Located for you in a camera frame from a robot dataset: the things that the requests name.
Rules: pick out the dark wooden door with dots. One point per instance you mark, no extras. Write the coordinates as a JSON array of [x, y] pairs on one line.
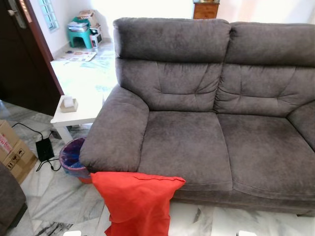
[[19, 64]]

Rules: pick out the black power adapter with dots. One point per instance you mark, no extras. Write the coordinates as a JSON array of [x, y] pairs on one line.
[[45, 150]]

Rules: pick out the grey fabric sofa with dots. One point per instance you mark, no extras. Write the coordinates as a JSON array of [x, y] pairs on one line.
[[197, 142]]

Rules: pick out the brown cardboard box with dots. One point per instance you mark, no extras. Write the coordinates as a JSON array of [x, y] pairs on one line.
[[17, 157]]

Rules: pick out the beige tissue box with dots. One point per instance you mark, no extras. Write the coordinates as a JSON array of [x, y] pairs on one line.
[[69, 105]]

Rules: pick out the dark grey armchair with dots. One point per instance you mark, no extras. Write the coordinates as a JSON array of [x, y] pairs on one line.
[[10, 201]]

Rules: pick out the printed floor mat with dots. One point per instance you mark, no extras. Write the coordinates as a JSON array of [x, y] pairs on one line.
[[78, 56]]

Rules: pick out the white side table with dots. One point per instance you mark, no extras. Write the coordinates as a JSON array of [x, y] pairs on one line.
[[83, 114]]

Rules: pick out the small cardboard box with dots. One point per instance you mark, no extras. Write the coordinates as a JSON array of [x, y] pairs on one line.
[[87, 15]]

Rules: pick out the teal plastic stool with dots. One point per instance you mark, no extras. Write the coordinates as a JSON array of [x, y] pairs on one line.
[[78, 35]]

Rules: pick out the brown wooden cabinet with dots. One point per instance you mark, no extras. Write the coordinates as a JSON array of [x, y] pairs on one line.
[[205, 10]]

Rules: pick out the waste bin with blue bag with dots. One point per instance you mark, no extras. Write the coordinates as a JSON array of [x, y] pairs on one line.
[[69, 160]]

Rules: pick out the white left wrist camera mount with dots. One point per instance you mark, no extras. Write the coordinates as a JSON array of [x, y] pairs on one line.
[[72, 233]]

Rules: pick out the small white appliance box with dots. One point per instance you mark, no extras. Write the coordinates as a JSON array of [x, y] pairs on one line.
[[95, 35]]

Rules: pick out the louvred glass window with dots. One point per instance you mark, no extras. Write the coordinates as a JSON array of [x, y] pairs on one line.
[[48, 14]]

